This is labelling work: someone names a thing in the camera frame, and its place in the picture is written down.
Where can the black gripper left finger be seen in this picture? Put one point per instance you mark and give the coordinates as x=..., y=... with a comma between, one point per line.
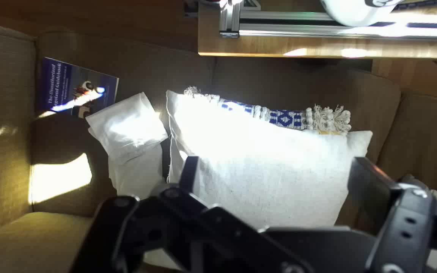
x=189, y=233

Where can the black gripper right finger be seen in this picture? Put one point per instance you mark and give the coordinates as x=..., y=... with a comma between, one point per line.
x=406, y=222

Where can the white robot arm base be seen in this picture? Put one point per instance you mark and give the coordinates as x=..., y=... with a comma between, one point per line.
x=356, y=12

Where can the brown fabric sofa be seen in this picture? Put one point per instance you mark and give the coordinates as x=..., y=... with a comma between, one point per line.
x=7, y=153

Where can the large white pillow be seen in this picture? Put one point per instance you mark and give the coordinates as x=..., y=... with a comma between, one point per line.
x=269, y=168

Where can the white plastic bag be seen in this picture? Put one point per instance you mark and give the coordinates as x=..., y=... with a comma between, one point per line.
x=130, y=137

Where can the blue white fringed throw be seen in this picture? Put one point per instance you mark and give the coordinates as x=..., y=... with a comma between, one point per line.
x=284, y=118

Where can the blue paperback guidebook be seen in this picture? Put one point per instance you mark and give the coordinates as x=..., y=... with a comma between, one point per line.
x=72, y=92

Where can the wooden table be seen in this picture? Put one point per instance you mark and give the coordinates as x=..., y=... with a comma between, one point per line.
x=300, y=46

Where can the aluminium frame rail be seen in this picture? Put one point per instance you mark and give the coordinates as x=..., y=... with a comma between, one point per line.
x=300, y=24

